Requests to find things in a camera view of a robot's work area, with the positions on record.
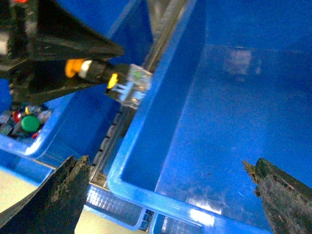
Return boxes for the yellow mushroom push button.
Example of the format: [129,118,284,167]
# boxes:
[65,59,153,110]

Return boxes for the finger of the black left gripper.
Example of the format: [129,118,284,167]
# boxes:
[0,0,124,73]
[7,60,107,105]

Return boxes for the metal rack divider bar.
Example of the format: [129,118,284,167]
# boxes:
[89,0,186,189]

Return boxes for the blue bin with buttons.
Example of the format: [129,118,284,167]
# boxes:
[0,0,152,159]

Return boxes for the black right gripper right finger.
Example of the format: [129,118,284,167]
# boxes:
[242,158,312,234]

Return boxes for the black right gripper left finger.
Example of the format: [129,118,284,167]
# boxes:
[0,156,90,234]

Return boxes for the blue empty middle bin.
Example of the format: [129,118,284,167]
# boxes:
[108,0,312,234]

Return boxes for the green button right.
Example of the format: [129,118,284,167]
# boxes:
[21,115,40,133]

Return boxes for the red button lying sideways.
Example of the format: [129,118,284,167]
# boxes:
[12,111,22,123]

